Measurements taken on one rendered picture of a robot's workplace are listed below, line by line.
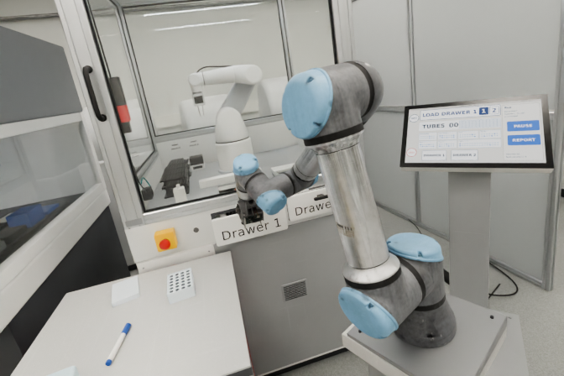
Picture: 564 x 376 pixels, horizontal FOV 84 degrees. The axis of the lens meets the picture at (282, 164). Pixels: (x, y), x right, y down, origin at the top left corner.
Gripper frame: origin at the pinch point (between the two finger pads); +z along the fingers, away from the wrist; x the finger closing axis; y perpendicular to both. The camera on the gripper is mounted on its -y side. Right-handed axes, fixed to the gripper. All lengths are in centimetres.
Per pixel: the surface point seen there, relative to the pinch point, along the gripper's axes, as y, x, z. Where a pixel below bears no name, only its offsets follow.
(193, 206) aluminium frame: -12.7, -20.4, 1.7
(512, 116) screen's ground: -2, 107, -24
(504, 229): 7, 160, 73
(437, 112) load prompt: -21, 90, -15
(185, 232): -7.3, -25.5, 9.8
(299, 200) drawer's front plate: -7.4, 22.2, 6.5
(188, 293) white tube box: 20.2, -25.6, 2.7
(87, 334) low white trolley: 24, -55, 2
